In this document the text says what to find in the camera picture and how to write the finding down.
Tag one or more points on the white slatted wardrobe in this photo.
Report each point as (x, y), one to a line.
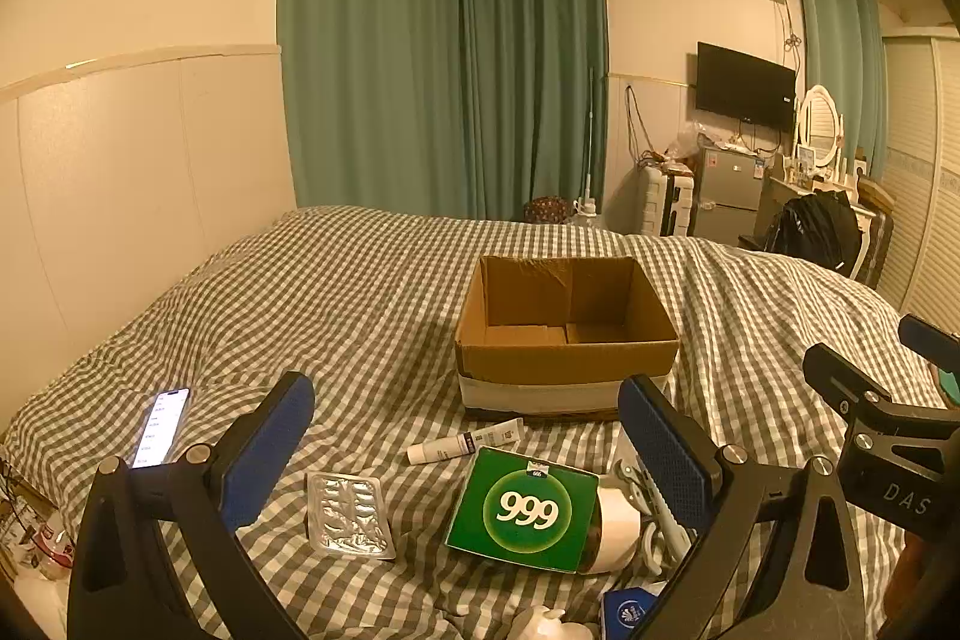
(919, 175)

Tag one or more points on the white suitcase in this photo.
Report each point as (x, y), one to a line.
(664, 201)

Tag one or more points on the white dressing table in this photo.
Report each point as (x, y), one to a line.
(780, 190)

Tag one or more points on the white pole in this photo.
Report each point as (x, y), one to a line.
(592, 145)

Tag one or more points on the small silver fridge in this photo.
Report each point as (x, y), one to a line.
(727, 190)

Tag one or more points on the black bag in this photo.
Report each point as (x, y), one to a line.
(814, 227)

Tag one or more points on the brown bottle white label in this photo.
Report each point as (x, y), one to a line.
(616, 524)

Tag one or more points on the white ointment tube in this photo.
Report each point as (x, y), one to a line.
(457, 446)

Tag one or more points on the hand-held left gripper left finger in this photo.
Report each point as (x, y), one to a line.
(270, 452)

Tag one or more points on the open cardboard box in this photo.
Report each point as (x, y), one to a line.
(555, 374)

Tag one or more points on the green medicine box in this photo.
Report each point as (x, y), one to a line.
(521, 509)

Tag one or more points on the plastic bottle red label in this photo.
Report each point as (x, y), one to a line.
(49, 539)

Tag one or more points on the narrow green curtain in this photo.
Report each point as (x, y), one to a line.
(840, 55)

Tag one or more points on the silver blister pack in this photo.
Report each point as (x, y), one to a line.
(349, 516)

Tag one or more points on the white figurine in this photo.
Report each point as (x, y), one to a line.
(547, 625)

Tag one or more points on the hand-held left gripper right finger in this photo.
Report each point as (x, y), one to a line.
(667, 460)

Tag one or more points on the wide green curtain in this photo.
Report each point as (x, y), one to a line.
(367, 48)

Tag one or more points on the checked bedspread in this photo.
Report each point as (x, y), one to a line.
(337, 310)

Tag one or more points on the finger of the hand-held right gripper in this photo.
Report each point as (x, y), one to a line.
(847, 381)
(930, 336)

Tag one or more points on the wall-mounted television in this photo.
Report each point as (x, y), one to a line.
(742, 85)

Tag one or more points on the clear plastic bag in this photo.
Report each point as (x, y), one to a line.
(690, 138)

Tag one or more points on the oval white-framed mirror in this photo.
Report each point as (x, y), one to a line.
(819, 123)

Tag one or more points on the green corner curtain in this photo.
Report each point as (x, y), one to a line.
(532, 63)

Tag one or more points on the smartphone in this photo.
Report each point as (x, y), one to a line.
(161, 426)

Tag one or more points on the blue round-logo packet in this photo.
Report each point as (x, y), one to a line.
(626, 614)

